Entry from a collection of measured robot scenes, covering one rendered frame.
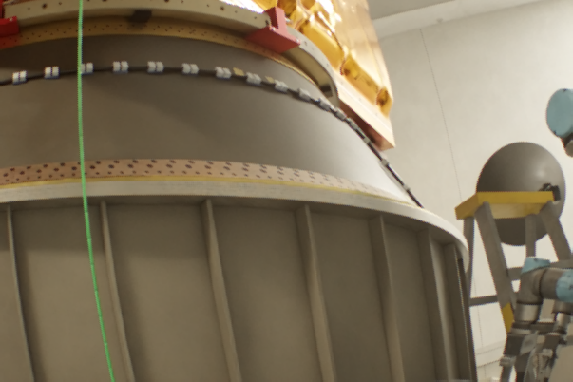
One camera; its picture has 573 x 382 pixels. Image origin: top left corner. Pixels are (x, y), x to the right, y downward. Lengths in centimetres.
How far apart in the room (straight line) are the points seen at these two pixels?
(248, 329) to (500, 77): 865
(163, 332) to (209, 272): 15
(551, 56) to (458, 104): 130
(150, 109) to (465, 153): 826
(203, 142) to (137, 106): 15
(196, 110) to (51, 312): 57
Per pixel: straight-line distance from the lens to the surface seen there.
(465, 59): 1036
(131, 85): 194
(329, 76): 261
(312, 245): 178
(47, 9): 209
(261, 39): 233
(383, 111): 337
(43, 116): 184
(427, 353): 204
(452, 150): 1007
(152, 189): 165
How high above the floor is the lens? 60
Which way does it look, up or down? 19 degrees up
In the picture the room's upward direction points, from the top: 9 degrees counter-clockwise
